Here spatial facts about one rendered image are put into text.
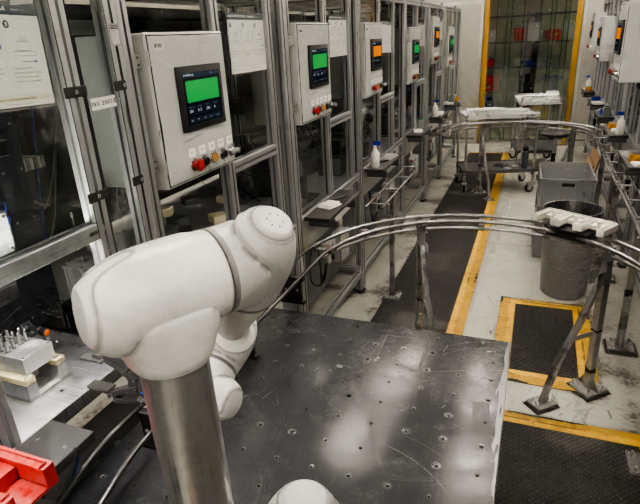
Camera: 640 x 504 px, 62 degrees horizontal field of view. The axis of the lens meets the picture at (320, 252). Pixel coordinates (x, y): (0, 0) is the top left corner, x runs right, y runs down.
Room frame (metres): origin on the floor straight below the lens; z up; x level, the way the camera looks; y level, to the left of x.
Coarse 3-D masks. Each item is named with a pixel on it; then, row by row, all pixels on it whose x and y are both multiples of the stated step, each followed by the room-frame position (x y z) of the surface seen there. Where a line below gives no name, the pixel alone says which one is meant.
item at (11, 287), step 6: (12, 282) 1.29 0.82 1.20; (0, 288) 1.25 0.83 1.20; (6, 288) 1.26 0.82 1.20; (12, 288) 1.27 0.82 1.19; (0, 294) 1.24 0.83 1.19; (6, 294) 1.25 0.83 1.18; (12, 294) 1.27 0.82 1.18; (18, 294) 1.28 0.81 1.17; (0, 300) 1.24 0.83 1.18; (6, 300) 1.25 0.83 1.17; (12, 300) 1.27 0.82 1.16; (0, 306) 1.23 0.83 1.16
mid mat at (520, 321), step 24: (504, 312) 3.08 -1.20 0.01; (528, 312) 3.05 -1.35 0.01; (552, 312) 3.04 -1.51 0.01; (576, 312) 3.02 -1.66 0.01; (504, 336) 2.78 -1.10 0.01; (528, 336) 2.76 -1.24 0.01; (552, 336) 2.75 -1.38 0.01; (528, 360) 2.51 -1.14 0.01; (552, 360) 2.50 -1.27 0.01; (576, 360) 2.49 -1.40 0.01
